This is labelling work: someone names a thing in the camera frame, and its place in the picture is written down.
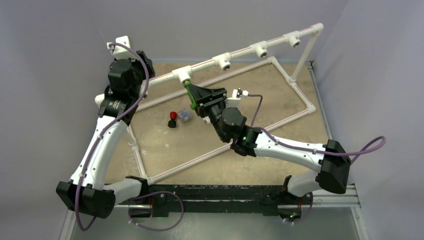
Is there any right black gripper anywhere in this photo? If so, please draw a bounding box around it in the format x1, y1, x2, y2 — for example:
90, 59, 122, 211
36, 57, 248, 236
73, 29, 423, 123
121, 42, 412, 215
187, 85, 228, 142

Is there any green water faucet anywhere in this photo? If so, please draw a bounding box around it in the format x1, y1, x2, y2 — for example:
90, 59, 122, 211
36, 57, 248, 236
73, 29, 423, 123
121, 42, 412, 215
182, 80, 198, 110

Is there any white pvc pipe frame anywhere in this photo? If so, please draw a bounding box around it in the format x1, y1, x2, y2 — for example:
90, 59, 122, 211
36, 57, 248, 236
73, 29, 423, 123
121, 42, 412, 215
105, 23, 327, 185

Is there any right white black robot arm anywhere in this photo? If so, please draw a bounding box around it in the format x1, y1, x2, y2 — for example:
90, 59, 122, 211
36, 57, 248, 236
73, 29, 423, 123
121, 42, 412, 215
184, 83, 352, 204

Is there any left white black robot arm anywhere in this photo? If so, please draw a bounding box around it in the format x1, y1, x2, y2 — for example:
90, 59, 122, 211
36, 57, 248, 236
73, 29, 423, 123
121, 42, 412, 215
55, 46, 156, 219

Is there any white faucet with blue handle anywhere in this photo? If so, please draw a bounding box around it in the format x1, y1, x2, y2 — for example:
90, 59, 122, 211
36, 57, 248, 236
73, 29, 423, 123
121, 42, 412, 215
203, 117, 211, 125

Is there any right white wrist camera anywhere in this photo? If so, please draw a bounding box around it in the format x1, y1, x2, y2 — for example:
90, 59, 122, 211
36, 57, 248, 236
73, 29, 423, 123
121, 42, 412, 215
225, 88, 249, 108

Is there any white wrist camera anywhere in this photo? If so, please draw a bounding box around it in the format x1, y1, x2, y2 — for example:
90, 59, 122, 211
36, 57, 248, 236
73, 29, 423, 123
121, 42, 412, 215
106, 35, 136, 61
225, 88, 249, 108

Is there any black faucet with red handle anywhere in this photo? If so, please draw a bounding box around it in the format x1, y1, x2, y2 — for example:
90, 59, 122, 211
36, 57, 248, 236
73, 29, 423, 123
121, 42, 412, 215
167, 111, 178, 129

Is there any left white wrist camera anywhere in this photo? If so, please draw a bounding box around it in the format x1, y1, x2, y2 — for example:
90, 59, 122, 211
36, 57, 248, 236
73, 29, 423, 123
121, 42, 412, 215
106, 35, 136, 61

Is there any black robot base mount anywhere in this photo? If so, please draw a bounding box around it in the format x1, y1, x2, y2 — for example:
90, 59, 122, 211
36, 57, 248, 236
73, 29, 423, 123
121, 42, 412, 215
123, 184, 313, 219

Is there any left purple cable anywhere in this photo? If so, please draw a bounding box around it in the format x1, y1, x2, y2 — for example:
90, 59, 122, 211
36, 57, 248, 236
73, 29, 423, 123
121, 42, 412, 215
74, 41, 185, 233

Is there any aluminium table frame rail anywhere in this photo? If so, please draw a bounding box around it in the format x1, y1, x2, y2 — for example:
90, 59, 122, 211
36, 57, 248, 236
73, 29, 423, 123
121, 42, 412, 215
95, 186, 360, 212

